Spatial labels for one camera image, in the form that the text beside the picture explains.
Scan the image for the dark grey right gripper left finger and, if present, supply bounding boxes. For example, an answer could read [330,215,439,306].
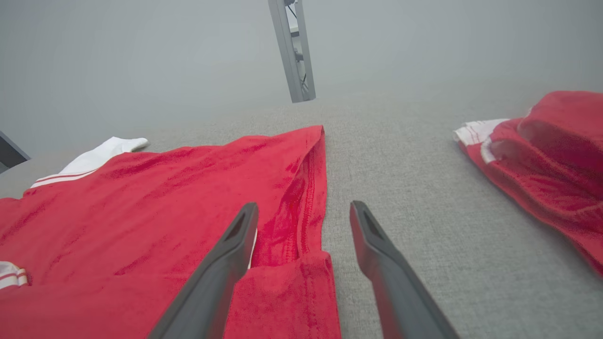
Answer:
[148,202,259,339]

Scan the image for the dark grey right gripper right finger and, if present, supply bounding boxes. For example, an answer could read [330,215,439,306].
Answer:
[350,201,460,339]

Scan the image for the red garment with white trim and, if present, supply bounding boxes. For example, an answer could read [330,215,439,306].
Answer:
[0,125,342,339]

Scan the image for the red shorts with white stripe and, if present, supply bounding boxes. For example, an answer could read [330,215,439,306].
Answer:
[453,90,603,279]

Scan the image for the grey metal partition post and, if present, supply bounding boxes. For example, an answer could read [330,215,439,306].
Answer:
[268,0,317,104]

